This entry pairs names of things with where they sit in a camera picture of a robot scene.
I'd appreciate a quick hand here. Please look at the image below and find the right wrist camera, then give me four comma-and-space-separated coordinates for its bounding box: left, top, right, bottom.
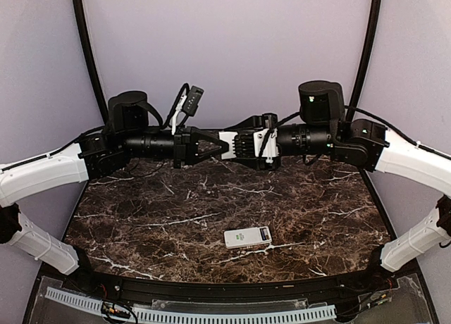
233, 128, 280, 164

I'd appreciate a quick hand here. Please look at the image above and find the white battery cover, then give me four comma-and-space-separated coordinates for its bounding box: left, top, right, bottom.
218, 130, 244, 161

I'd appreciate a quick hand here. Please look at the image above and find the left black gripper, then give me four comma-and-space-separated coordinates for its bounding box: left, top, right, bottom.
121, 123, 230, 168

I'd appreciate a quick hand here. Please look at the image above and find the right black frame post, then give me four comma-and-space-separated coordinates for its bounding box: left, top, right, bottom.
345, 0, 382, 123

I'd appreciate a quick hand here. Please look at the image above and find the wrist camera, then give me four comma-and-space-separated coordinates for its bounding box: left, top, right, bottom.
169, 83, 204, 135
233, 128, 280, 164

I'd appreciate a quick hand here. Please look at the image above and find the blue AAA battery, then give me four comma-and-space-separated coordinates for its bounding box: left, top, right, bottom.
259, 227, 268, 241

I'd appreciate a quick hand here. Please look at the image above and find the white slotted cable duct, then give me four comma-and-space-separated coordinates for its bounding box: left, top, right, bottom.
44, 287, 337, 323

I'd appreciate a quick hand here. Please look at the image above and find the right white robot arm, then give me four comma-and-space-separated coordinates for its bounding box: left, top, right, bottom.
219, 80, 450, 292

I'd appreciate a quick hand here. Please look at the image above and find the white remote control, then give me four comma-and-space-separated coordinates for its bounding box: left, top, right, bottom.
223, 226, 272, 249

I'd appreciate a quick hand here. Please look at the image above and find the left black frame post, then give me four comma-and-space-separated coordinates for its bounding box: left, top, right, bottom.
72, 0, 109, 129

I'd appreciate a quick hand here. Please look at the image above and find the black frame post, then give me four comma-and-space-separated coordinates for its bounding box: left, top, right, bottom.
72, 0, 109, 129
345, 0, 382, 123

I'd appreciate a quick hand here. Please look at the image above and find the black curved front rail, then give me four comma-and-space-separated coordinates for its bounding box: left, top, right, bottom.
93, 271, 398, 304

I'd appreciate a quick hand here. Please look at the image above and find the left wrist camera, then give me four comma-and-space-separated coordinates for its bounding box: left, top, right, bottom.
169, 83, 204, 135

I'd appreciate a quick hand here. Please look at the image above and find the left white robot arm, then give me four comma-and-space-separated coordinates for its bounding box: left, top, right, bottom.
1, 87, 229, 293

